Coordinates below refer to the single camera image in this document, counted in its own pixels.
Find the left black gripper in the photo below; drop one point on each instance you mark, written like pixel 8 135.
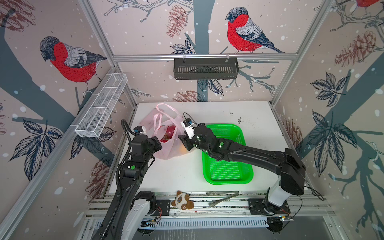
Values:
pixel 153 140

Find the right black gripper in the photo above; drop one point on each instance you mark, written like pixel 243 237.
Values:
pixel 187 142

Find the pink plastic bag with fruit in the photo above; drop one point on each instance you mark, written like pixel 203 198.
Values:
pixel 164 122

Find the green plastic basket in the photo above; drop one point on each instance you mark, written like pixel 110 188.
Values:
pixel 223 172

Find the orange fruit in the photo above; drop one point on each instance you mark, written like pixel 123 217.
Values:
pixel 183 149

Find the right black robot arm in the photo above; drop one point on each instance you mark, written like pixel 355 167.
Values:
pixel 286 164

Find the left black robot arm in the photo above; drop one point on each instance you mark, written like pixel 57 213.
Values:
pixel 129 206

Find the panda plush toy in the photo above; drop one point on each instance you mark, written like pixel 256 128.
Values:
pixel 182 201

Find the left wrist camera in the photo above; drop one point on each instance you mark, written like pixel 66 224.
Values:
pixel 139 130

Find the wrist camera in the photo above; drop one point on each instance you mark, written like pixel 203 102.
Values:
pixel 188 125
pixel 139 130

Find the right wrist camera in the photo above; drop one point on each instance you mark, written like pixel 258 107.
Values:
pixel 188 125

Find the white wire mesh shelf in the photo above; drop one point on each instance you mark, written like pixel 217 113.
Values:
pixel 98 114

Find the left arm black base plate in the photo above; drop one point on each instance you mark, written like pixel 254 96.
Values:
pixel 162 208

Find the metal tongs on rail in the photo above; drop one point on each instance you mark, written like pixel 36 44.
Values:
pixel 227 195

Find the black hanging wall basket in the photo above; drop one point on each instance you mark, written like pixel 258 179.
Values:
pixel 206 69

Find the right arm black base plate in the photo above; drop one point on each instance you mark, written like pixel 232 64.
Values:
pixel 265 208

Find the aluminium horizontal frame bar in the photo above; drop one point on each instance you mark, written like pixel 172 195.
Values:
pixel 241 57

